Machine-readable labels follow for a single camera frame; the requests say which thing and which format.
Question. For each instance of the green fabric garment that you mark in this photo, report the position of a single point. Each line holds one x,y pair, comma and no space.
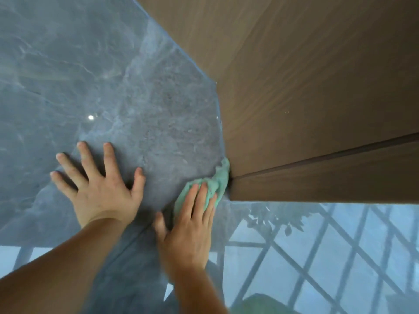
262,305

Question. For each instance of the brown wooden cabinet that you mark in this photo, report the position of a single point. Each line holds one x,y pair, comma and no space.
311,94

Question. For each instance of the person's left forearm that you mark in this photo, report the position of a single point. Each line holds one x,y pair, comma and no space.
62,271

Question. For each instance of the person's left middle finger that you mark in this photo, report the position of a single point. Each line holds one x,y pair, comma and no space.
90,161

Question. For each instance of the person's left little finger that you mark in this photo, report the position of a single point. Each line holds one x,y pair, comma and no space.
64,186

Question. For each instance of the person's right forearm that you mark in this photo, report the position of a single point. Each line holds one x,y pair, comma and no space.
194,292

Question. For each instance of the person's left hand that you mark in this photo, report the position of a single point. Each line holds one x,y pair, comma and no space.
103,199

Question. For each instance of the person's right middle finger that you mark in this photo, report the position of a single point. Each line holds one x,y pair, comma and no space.
201,202

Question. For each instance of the green cleaning cloth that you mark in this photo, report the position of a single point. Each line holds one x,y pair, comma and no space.
219,179

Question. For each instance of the person's left thumb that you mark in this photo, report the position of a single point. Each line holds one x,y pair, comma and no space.
138,184

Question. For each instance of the person's right thumb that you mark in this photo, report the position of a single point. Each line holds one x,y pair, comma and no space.
160,227

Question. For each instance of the person's right hand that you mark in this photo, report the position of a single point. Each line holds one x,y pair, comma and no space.
186,238

